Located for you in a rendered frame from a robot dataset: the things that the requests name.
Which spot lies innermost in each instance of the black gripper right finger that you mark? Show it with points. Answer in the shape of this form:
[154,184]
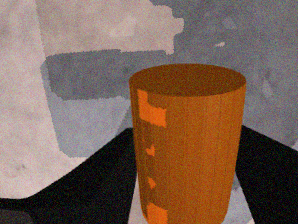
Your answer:
[268,174]

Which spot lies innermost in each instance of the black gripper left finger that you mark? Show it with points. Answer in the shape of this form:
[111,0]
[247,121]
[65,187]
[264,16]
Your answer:
[98,191]

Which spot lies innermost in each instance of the orange knob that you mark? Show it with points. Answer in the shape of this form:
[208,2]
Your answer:
[187,123]

